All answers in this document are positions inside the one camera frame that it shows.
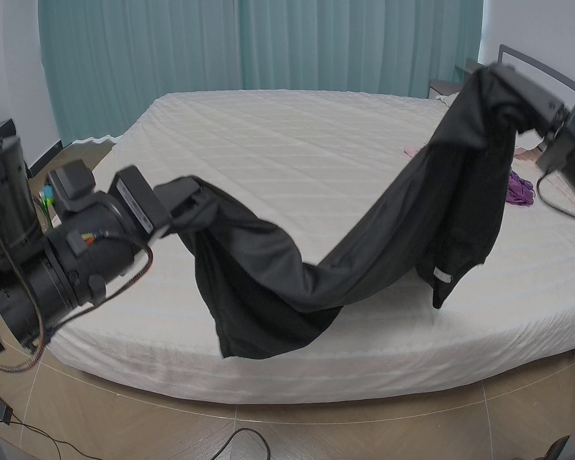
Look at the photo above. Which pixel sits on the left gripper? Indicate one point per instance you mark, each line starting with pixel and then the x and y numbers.
pixel 120 223

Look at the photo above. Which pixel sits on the black trousers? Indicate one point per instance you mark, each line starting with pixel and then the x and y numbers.
pixel 364 237

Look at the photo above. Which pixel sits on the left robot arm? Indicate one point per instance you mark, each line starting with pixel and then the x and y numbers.
pixel 5 199

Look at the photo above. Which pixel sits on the bed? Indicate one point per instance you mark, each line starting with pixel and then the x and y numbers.
pixel 287 170

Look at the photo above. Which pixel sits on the grey bedside table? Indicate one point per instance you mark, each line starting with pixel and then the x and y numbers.
pixel 441 86

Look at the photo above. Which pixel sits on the purple garment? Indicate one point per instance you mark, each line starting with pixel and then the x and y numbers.
pixel 520 192

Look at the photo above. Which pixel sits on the pink garment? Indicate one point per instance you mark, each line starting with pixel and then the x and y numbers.
pixel 410 150

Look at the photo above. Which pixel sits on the blue-green curtain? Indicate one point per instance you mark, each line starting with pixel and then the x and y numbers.
pixel 139 51
pixel 364 31

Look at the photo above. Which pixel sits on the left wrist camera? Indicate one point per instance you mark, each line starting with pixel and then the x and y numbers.
pixel 72 185

